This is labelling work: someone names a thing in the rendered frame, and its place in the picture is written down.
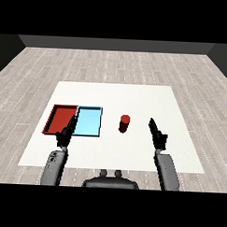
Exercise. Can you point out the dark grey robot body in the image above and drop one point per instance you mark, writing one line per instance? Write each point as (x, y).
(110, 181)

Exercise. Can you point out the red can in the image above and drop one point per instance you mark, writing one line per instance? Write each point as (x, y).
(124, 123)

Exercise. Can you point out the red shallow open box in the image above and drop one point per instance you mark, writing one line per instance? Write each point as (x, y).
(59, 119)

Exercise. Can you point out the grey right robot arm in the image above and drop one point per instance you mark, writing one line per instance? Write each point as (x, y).
(166, 171)

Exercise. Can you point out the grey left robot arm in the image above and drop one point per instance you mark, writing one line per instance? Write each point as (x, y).
(54, 166)

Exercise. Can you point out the light blue shallow open box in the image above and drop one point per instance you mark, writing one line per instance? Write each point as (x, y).
(88, 121)

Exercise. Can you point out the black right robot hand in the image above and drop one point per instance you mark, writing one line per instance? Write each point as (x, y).
(158, 138)

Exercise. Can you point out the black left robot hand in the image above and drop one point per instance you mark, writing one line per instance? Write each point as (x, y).
(65, 135)

